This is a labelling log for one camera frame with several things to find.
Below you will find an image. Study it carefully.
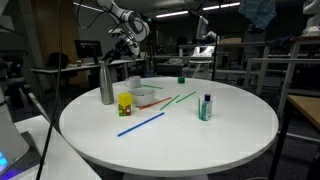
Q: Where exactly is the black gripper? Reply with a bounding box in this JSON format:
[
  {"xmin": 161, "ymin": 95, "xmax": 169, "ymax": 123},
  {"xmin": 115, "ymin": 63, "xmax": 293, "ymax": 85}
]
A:
[{"xmin": 100, "ymin": 37, "xmax": 135, "ymax": 65}]

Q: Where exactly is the silver metal bottle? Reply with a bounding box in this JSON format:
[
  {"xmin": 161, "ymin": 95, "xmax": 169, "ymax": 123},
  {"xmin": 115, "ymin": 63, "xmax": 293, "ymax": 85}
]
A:
[{"xmin": 98, "ymin": 60, "xmax": 115, "ymax": 106}]

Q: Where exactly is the small blue sanitizer bottle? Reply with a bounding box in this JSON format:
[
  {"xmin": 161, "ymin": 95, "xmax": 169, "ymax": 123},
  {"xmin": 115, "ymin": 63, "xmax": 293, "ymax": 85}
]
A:
[{"xmin": 200, "ymin": 93, "xmax": 213, "ymax": 122}]

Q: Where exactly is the black computer monitor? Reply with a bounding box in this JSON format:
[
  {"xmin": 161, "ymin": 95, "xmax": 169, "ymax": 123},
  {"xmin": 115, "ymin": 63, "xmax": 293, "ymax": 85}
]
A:
[{"xmin": 73, "ymin": 39, "xmax": 104, "ymax": 66}]

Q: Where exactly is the white mug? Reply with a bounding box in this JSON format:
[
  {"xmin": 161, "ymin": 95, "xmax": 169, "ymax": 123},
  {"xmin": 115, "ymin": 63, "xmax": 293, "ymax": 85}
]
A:
[{"xmin": 124, "ymin": 75, "xmax": 142, "ymax": 89}]

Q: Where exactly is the long white office desk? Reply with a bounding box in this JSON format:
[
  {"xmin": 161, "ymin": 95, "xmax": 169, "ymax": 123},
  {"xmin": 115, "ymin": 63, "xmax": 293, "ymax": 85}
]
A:
[{"xmin": 30, "ymin": 58, "xmax": 146, "ymax": 101}]

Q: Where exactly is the yellow cube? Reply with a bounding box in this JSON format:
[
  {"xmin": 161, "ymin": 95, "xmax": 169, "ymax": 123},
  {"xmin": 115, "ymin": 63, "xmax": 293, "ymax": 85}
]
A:
[{"xmin": 117, "ymin": 92, "xmax": 133, "ymax": 107}]

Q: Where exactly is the white bowl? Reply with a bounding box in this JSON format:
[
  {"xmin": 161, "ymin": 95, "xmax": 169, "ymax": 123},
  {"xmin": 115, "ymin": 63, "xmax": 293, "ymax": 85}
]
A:
[{"xmin": 128, "ymin": 87, "xmax": 156, "ymax": 108}]

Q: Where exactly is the green straw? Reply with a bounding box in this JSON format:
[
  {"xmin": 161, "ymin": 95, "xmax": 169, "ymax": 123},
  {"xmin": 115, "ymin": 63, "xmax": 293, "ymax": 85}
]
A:
[
  {"xmin": 141, "ymin": 83, "xmax": 164, "ymax": 90},
  {"xmin": 159, "ymin": 94, "xmax": 180, "ymax": 111},
  {"xmin": 175, "ymin": 91, "xmax": 197, "ymax": 104}
]

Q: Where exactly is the multicoloured Rubik's cube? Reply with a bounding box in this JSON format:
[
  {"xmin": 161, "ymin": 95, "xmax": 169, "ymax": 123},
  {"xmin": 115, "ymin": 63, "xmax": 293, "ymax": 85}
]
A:
[{"xmin": 118, "ymin": 104, "xmax": 132, "ymax": 117}]

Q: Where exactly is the black office chair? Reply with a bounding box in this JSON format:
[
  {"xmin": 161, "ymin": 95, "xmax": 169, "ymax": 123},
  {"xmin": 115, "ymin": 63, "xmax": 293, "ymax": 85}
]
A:
[{"xmin": 46, "ymin": 52, "xmax": 70, "ymax": 70}]

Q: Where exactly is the orange straw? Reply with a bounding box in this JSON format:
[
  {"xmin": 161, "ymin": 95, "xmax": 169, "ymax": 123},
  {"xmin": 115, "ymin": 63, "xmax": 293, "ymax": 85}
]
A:
[{"xmin": 138, "ymin": 96, "xmax": 172, "ymax": 111}]

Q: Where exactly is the blue straw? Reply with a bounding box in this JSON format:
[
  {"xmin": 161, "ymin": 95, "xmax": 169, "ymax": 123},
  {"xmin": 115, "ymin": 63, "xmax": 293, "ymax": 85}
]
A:
[{"xmin": 117, "ymin": 112, "xmax": 166, "ymax": 138}]

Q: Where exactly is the ceiling light strip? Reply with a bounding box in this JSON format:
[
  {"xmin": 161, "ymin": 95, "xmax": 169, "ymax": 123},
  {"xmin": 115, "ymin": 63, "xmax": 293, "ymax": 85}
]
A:
[
  {"xmin": 202, "ymin": 1, "xmax": 241, "ymax": 11},
  {"xmin": 155, "ymin": 10, "xmax": 190, "ymax": 19}
]

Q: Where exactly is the round white table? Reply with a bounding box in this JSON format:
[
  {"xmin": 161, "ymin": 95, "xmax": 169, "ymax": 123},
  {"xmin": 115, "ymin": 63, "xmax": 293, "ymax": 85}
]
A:
[{"xmin": 58, "ymin": 76, "xmax": 280, "ymax": 180}]

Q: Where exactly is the white robot mounting table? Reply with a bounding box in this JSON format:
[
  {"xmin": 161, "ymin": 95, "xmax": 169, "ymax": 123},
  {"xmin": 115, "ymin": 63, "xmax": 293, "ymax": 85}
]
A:
[{"xmin": 13, "ymin": 114, "xmax": 103, "ymax": 180}]

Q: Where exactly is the blue hanging cloth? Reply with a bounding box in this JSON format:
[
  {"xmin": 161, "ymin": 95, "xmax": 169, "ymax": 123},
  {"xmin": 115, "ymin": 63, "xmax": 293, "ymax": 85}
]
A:
[{"xmin": 238, "ymin": 0, "xmax": 278, "ymax": 32}]

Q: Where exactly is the wooden table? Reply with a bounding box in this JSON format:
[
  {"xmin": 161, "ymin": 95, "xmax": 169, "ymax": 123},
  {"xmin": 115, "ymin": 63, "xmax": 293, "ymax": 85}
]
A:
[{"xmin": 268, "ymin": 94, "xmax": 320, "ymax": 180}]

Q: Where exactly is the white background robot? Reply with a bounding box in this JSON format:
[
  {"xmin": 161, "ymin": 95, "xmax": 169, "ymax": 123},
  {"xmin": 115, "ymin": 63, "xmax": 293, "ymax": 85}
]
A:
[{"xmin": 301, "ymin": 0, "xmax": 320, "ymax": 37}]

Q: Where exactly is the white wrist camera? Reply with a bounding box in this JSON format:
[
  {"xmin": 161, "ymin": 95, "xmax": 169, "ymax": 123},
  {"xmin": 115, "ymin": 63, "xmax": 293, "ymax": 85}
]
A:
[{"xmin": 108, "ymin": 28, "xmax": 127, "ymax": 38}]

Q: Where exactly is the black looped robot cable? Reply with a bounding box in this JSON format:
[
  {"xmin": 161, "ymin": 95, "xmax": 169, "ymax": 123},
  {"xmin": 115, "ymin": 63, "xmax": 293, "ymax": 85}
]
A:
[{"xmin": 75, "ymin": 0, "xmax": 118, "ymax": 30}]

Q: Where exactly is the black hanging robot cable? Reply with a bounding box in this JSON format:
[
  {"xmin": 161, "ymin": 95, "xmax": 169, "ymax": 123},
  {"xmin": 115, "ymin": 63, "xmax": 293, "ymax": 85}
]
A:
[{"xmin": 34, "ymin": 0, "xmax": 65, "ymax": 180}]

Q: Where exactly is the black camera tripod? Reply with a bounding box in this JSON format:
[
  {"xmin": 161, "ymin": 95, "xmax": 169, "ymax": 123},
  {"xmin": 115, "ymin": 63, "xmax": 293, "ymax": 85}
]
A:
[{"xmin": 0, "ymin": 49, "xmax": 52, "ymax": 125}]

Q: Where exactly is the metal frame table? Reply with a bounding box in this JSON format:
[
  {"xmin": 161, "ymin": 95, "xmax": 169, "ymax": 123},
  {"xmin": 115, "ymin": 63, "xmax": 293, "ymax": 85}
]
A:
[{"xmin": 178, "ymin": 41, "xmax": 271, "ymax": 81}]

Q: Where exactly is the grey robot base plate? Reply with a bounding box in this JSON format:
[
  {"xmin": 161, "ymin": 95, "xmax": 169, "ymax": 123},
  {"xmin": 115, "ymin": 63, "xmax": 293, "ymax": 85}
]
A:
[{"xmin": 0, "ymin": 130, "xmax": 46, "ymax": 180}]

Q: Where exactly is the metal frame shelf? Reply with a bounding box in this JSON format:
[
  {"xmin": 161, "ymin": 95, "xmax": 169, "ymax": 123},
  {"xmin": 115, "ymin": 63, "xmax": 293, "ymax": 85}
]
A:
[{"xmin": 244, "ymin": 34, "xmax": 320, "ymax": 118}]

